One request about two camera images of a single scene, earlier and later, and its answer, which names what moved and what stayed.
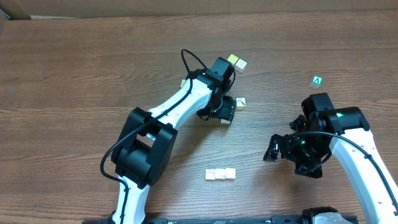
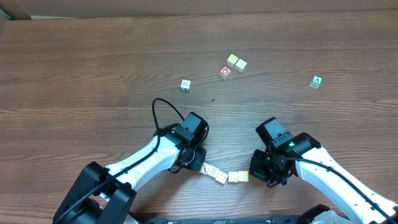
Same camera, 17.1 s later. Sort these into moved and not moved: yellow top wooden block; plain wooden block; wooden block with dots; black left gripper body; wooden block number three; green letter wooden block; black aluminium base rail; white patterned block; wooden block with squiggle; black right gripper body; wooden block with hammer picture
Moved: wooden block with dots; black left gripper body; black right gripper body; wooden block with hammer picture; wooden block with squiggle; wooden block number three; white patterned block
Not moved: plain wooden block; green letter wooden block; yellow top wooden block; black aluminium base rail
